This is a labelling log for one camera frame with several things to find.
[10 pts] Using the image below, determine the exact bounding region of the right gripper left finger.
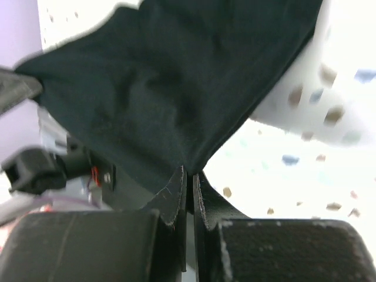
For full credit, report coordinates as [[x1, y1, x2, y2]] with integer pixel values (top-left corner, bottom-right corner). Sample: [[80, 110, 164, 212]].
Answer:
[[1, 167, 187, 282]]

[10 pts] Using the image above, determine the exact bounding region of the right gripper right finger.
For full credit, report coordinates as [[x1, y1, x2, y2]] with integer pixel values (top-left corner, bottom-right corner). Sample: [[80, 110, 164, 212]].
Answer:
[[192, 173, 375, 281]]

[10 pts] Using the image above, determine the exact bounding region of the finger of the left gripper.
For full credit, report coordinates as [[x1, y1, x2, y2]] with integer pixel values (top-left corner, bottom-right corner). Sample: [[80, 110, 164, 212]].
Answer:
[[0, 68, 43, 115]]

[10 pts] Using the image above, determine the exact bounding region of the black t shirt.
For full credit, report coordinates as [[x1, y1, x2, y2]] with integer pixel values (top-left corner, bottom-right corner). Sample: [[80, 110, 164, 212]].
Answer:
[[16, 0, 321, 192]]

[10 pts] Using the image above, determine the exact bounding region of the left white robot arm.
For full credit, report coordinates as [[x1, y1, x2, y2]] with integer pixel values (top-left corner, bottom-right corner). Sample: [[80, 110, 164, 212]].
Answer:
[[1, 68, 66, 214]]

